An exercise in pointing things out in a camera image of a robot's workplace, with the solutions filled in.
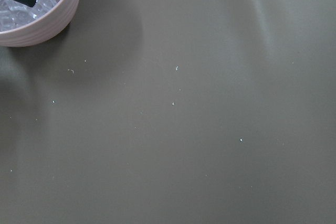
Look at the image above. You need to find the pink ribbed bowl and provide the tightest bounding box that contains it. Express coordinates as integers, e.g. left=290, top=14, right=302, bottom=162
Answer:
left=1, top=0, right=79, bottom=47

